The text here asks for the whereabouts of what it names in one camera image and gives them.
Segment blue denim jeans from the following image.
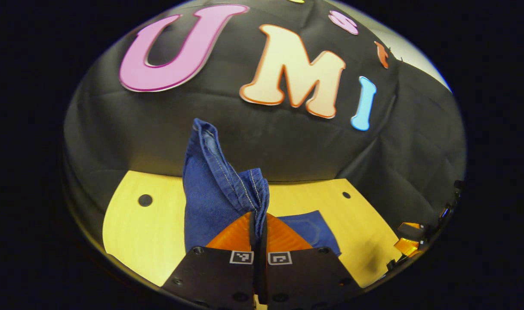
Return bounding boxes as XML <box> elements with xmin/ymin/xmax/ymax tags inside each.
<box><xmin>182</xmin><ymin>118</ymin><xmax>342</xmax><ymax>257</ymax></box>

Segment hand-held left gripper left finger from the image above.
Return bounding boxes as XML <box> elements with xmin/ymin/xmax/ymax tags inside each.
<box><xmin>161</xmin><ymin>212</ymin><xmax>257</xmax><ymax>310</ymax></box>

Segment black backdrop cloth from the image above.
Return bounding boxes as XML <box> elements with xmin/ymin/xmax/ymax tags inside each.
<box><xmin>63</xmin><ymin>0</ymin><xmax>467</xmax><ymax>242</ymax></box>

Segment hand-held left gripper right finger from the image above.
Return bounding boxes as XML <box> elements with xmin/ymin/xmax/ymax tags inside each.
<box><xmin>259</xmin><ymin>213</ymin><xmax>364</xmax><ymax>310</ymax></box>

